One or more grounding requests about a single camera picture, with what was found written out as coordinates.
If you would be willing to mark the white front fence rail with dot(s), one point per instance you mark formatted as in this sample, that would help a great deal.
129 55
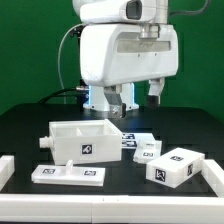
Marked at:
111 209

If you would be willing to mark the white cabinet body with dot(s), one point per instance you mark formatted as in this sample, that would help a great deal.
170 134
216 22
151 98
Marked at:
90 141

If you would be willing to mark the white door panel with handle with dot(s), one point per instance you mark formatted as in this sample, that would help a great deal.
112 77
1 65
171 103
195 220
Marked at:
68 175

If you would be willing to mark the white marker base sheet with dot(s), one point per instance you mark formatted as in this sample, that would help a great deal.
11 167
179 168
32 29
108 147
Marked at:
130 140

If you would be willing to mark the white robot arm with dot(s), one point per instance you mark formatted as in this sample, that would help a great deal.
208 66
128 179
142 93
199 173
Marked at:
149 15

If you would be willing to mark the black camera on stand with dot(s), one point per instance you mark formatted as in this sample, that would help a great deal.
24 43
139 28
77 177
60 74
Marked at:
76 32

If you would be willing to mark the white left fence block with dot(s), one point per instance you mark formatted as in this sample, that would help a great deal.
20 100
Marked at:
7 169

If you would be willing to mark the small white flat panel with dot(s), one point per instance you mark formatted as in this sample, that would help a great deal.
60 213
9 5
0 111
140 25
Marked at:
147 150

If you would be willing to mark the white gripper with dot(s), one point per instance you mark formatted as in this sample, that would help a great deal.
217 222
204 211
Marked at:
113 54

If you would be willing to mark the white closed box part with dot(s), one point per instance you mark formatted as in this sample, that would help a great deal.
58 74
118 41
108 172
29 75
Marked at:
174 167

